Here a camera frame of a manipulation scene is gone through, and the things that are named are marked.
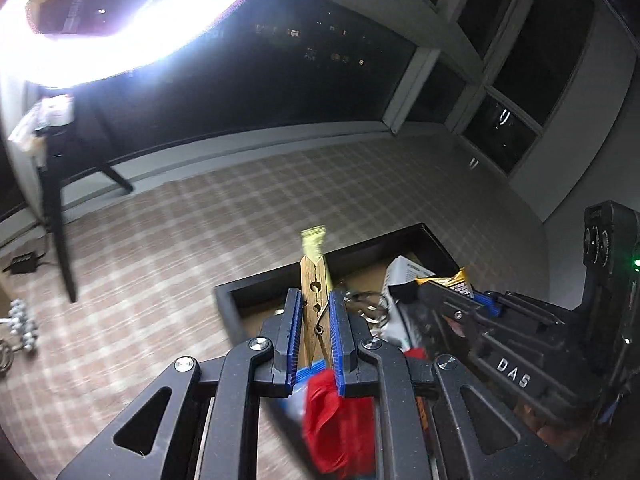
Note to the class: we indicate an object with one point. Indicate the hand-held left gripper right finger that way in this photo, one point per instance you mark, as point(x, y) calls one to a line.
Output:
point(337, 345)

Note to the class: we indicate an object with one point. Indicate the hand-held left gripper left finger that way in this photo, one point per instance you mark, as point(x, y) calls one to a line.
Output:
point(296, 340)

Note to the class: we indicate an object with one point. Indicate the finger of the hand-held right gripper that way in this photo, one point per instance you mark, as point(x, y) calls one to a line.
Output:
point(525, 307)
point(450, 310)

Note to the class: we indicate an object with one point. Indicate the small yellow snack packet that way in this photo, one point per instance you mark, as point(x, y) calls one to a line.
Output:
point(457, 282)

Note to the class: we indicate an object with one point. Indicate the wooden clothespin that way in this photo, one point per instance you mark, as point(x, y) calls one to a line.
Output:
point(312, 305)

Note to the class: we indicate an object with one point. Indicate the black box container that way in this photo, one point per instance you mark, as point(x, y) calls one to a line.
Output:
point(227, 310)

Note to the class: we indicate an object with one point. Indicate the blue white packet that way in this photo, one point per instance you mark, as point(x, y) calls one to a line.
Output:
point(305, 377)

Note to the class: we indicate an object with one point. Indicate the white plastic bag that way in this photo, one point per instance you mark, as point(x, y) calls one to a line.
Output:
point(405, 270)

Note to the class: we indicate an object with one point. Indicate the red cloth bag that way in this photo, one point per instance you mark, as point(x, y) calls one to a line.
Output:
point(340, 420)

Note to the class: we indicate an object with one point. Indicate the yellow stick packet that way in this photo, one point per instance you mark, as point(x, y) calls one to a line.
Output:
point(314, 242)

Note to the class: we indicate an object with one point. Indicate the silver bead bunch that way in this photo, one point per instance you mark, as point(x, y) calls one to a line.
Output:
point(22, 325)

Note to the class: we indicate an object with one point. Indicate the black tripod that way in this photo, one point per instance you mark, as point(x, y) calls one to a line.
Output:
point(55, 200)

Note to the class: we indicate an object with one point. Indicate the black power adapter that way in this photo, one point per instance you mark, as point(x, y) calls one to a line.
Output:
point(25, 263)

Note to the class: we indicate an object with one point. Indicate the eyeglasses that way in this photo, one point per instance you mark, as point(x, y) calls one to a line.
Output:
point(6, 355)

